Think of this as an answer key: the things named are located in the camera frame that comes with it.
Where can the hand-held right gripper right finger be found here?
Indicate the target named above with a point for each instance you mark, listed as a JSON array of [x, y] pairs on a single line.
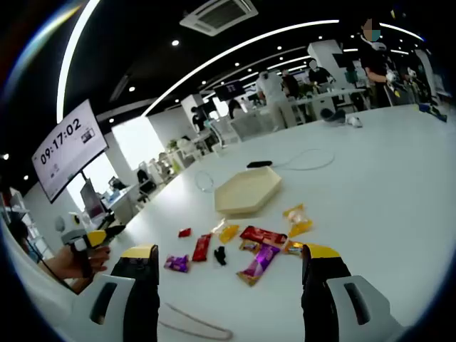
[[320, 303]]

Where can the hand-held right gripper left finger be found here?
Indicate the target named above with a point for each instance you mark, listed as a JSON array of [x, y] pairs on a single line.
[[142, 303]]

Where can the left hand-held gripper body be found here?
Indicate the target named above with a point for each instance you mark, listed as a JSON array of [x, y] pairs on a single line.
[[76, 228]]

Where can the short purple food packet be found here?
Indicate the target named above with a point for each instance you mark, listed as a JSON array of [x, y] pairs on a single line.
[[176, 263]]

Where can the gold candy food packet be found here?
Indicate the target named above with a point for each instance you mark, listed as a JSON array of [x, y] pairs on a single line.
[[294, 247], [249, 246]]

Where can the small red candy food packet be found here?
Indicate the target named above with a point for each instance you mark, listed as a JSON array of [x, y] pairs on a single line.
[[185, 233]]

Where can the long purple food packet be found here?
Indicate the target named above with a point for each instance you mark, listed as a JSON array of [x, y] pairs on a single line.
[[260, 265]]

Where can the bright red food bar packet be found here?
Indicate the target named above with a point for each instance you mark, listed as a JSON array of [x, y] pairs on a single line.
[[201, 247]]

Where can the dark red food packet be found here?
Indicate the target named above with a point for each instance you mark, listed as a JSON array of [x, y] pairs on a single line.
[[263, 235]]

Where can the clear food packet dark snack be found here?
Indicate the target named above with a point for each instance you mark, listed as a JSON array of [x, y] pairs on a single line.
[[220, 254]]

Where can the small yellow pastry food packet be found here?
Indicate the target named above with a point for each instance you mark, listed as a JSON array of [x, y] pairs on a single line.
[[228, 231]]

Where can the beige hexagonal container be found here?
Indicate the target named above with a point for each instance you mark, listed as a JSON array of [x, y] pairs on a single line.
[[246, 189]]

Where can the person's left hand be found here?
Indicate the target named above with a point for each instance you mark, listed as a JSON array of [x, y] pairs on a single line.
[[71, 263]]

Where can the black display stand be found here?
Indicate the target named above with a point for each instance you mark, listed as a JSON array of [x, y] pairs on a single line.
[[84, 176]]

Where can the person's white shirt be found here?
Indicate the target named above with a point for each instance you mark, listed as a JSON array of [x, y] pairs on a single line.
[[32, 281]]

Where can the large display screen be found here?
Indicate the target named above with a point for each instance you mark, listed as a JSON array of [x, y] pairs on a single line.
[[67, 149]]

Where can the curved ceiling light strip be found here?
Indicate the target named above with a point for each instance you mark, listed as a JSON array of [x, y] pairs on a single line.
[[61, 92], [320, 23]]

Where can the white mesh office chair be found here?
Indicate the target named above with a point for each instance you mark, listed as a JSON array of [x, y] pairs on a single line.
[[222, 133]]

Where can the black power bank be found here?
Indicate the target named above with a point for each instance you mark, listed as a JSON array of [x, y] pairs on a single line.
[[259, 164]]

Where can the grey office chair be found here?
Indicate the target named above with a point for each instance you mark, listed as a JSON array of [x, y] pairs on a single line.
[[253, 126]]

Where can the black hanging display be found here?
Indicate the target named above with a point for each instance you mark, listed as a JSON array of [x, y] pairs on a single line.
[[228, 90]]

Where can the small white device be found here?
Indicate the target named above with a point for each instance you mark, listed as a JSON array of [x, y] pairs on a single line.
[[355, 122]]

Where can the white office desk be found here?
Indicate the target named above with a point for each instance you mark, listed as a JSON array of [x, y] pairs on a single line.
[[331, 96]]

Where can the blue cloth item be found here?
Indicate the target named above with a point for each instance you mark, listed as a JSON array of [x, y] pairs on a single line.
[[432, 110]]

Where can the ceiling air conditioner vent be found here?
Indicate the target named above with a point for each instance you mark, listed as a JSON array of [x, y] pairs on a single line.
[[219, 16]]

